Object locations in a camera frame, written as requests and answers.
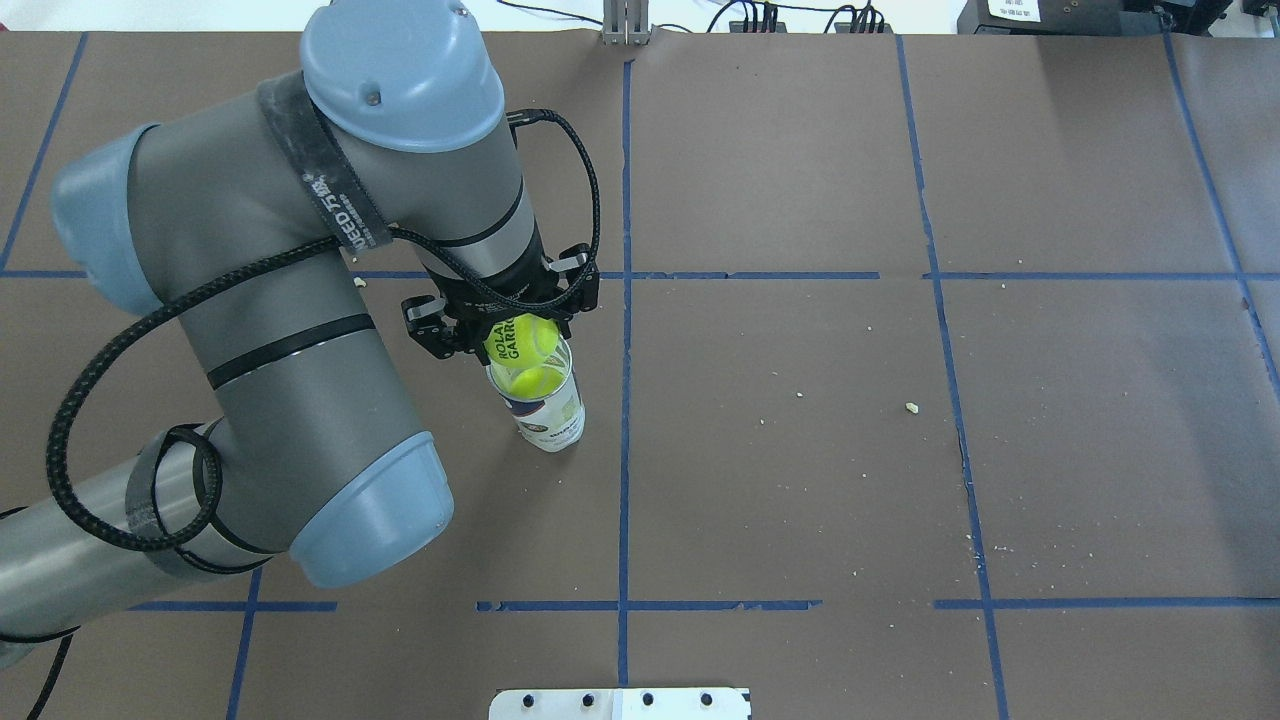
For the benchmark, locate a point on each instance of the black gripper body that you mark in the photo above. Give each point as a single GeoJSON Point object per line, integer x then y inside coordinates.
{"type": "Point", "coordinates": [480, 297]}

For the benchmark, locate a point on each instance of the yellow tennis ball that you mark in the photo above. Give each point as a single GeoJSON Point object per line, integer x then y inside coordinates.
{"type": "Point", "coordinates": [523, 341]}
{"type": "Point", "coordinates": [535, 382]}

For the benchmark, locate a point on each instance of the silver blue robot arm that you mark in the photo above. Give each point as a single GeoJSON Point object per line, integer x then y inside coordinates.
{"type": "Point", "coordinates": [234, 222]}

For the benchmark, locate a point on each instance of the yellow tennis ball inside can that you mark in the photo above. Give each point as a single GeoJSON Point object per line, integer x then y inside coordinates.
{"type": "Point", "coordinates": [535, 382]}

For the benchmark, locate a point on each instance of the clear tennis ball can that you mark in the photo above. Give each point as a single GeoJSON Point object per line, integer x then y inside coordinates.
{"type": "Point", "coordinates": [551, 423]}

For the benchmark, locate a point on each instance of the aluminium frame post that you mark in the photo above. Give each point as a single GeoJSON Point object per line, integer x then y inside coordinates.
{"type": "Point", "coordinates": [626, 23]}

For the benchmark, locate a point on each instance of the white pillar with base plate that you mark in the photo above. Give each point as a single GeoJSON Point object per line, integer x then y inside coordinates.
{"type": "Point", "coordinates": [623, 703]}

